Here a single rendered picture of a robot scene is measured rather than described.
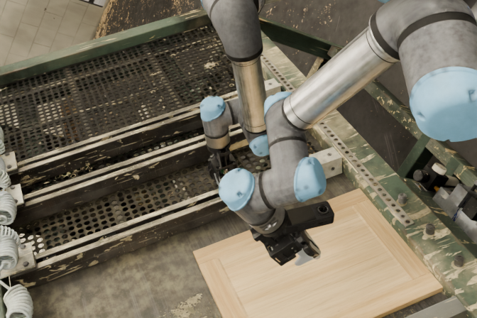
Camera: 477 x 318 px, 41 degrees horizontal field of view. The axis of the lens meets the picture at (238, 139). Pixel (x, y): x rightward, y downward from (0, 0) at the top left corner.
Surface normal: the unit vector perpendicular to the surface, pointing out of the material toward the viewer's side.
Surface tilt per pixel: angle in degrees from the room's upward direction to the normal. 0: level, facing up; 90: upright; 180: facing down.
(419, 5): 27
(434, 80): 16
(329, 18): 0
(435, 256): 54
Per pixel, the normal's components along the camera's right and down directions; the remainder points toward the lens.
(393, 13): -0.91, -0.23
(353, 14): -0.82, -0.19
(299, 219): -0.02, -0.72
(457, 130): 0.00, 0.84
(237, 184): -0.50, -0.52
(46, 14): 0.33, 0.62
